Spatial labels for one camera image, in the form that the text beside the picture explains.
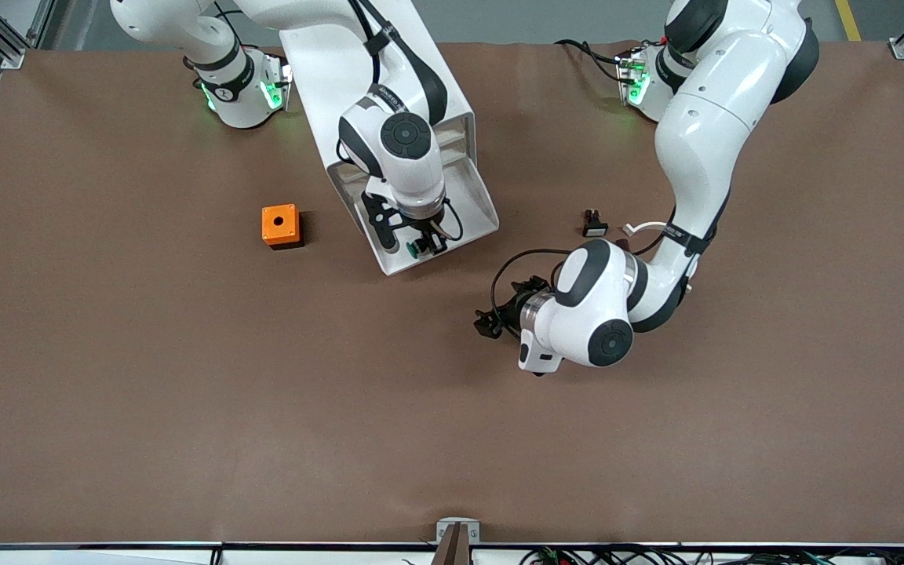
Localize brown table mat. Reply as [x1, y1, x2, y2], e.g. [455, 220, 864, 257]
[0, 41, 904, 545]

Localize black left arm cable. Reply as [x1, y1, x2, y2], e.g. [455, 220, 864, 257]
[490, 248, 578, 315]

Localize black cable bundle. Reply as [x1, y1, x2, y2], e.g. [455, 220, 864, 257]
[519, 545, 904, 565]

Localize black base power cable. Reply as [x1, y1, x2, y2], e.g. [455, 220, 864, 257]
[554, 39, 629, 83]

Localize orange button enclosure box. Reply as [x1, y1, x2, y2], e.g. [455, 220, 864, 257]
[261, 204, 304, 250]

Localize grey metal table bracket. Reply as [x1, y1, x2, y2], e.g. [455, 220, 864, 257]
[436, 518, 481, 544]

